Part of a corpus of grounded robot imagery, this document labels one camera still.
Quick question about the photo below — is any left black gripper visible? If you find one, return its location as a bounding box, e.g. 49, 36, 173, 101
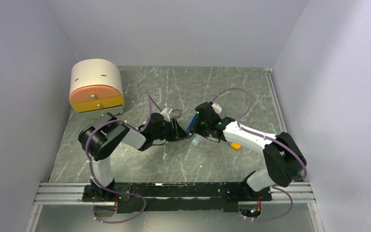
152, 118, 189, 142

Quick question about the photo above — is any blue stapler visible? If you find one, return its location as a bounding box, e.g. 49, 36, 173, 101
186, 114, 199, 137

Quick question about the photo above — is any staple tray with staples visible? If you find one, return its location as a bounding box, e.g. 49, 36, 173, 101
171, 109, 183, 118

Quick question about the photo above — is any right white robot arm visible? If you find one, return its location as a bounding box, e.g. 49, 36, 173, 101
191, 102, 307, 200

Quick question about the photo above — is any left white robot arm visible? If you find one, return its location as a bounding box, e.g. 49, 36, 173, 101
78, 113, 188, 201

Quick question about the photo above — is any light blue eraser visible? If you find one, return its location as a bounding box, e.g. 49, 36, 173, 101
192, 134, 202, 146

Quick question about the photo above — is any orange yellow block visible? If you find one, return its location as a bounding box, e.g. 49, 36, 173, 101
230, 143, 242, 150

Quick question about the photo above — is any beige drawer cabinet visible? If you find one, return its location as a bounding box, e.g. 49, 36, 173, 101
69, 58, 125, 118

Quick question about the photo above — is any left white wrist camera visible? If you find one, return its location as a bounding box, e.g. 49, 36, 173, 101
160, 107, 172, 122

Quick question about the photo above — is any aluminium side rail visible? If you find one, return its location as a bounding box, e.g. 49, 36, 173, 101
263, 68, 287, 132

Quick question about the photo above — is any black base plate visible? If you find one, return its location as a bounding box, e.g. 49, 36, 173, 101
81, 182, 272, 214

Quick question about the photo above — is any aluminium front rail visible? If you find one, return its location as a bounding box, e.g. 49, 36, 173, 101
34, 182, 316, 206

